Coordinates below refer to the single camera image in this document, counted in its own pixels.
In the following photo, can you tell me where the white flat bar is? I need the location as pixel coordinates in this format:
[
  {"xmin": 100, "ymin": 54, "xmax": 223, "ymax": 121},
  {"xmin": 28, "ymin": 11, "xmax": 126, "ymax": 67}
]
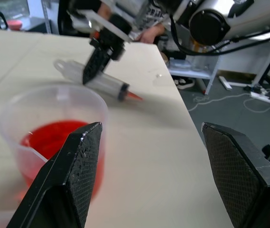
[{"xmin": 218, "ymin": 76, "xmax": 233, "ymax": 91}]

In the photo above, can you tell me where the silver robot body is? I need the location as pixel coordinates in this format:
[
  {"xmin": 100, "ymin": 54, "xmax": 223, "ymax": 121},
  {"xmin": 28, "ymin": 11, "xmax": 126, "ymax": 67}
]
[{"xmin": 171, "ymin": 0, "xmax": 270, "ymax": 46}]

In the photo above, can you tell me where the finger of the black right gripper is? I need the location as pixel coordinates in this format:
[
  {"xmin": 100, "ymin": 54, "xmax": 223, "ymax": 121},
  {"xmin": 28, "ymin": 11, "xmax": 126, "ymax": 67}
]
[{"xmin": 82, "ymin": 46, "xmax": 113, "ymax": 85}]

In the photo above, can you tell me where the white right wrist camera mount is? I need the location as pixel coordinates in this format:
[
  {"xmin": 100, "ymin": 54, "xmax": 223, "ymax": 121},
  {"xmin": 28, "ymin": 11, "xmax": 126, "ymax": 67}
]
[{"xmin": 68, "ymin": 9, "xmax": 133, "ymax": 43}]

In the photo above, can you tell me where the red round object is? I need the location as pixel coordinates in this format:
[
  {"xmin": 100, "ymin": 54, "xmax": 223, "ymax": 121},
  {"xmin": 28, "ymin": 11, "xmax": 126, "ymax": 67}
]
[{"xmin": 7, "ymin": 19, "xmax": 23, "ymax": 30}]

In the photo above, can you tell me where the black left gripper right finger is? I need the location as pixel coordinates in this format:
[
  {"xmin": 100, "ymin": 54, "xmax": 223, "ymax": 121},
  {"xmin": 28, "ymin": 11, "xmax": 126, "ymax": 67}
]
[{"xmin": 201, "ymin": 122, "xmax": 270, "ymax": 228}]

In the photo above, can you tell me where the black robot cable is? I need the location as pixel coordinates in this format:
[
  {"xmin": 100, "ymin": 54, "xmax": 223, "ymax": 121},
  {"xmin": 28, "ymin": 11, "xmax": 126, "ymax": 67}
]
[{"xmin": 169, "ymin": 13, "xmax": 270, "ymax": 57}]

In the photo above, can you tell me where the bystander bare hand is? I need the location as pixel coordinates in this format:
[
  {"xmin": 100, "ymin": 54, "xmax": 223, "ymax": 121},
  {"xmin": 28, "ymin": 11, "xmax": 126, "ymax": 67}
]
[{"xmin": 139, "ymin": 24, "xmax": 167, "ymax": 45}]

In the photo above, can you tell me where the black and white sneaker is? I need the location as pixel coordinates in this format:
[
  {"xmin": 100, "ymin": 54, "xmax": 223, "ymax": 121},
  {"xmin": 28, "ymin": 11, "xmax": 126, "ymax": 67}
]
[{"xmin": 173, "ymin": 76, "xmax": 196, "ymax": 90}]

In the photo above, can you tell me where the bystander printed shirt torso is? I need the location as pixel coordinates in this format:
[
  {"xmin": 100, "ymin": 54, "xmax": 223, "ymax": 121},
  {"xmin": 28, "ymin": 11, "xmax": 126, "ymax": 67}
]
[{"xmin": 146, "ymin": 0, "xmax": 172, "ymax": 26}]

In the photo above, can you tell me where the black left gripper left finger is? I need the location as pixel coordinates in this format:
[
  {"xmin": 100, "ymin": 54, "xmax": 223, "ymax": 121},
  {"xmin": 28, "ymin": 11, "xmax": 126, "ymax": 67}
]
[{"xmin": 6, "ymin": 122, "xmax": 103, "ymax": 228}]

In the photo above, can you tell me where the white floor cable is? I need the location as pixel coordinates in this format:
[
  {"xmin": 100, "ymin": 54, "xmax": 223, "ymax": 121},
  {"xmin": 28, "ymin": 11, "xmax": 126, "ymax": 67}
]
[{"xmin": 187, "ymin": 88, "xmax": 270, "ymax": 113}]

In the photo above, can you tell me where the clear plastic cup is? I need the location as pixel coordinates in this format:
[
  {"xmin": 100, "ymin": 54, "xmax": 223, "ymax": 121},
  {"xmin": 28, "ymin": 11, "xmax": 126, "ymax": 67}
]
[{"xmin": 0, "ymin": 85, "xmax": 110, "ymax": 202}]

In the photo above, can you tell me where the white power strip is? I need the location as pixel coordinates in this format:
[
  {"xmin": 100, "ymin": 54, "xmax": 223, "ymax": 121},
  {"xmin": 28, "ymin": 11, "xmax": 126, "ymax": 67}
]
[{"xmin": 250, "ymin": 91, "xmax": 270, "ymax": 103}]

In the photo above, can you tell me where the white metal shelf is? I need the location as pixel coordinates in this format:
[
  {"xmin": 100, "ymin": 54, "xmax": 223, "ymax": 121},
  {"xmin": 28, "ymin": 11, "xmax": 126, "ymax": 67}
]
[{"xmin": 167, "ymin": 42, "xmax": 221, "ymax": 95}]

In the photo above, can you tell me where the clear syringe with red tip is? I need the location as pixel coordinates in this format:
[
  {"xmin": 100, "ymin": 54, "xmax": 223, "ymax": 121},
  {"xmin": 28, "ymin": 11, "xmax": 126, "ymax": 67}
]
[{"xmin": 53, "ymin": 59, "xmax": 144, "ymax": 103}]

